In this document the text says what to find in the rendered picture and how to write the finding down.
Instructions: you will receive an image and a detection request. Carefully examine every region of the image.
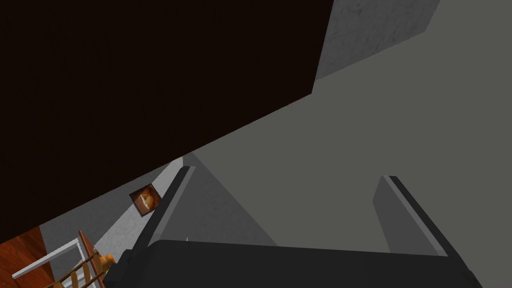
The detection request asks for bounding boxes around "white metal rack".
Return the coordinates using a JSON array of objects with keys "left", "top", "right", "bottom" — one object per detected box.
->
[{"left": 11, "top": 238, "right": 99, "bottom": 288}]

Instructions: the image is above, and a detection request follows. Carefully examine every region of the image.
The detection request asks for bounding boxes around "brown wooden chair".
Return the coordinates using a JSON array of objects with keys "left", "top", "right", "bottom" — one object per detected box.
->
[{"left": 43, "top": 230, "right": 117, "bottom": 288}]

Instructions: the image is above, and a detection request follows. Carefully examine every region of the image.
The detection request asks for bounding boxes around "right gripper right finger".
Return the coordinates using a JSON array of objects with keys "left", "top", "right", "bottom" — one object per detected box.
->
[{"left": 372, "top": 174, "right": 460, "bottom": 257}]

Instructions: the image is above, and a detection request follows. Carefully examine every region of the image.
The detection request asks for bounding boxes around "framed orange wall picture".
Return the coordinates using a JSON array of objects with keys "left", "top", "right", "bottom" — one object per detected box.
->
[{"left": 129, "top": 183, "right": 163, "bottom": 217}]

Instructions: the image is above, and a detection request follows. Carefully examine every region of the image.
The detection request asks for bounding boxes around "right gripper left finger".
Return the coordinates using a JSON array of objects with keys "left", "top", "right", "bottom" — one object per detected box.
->
[{"left": 135, "top": 165, "right": 197, "bottom": 252}]

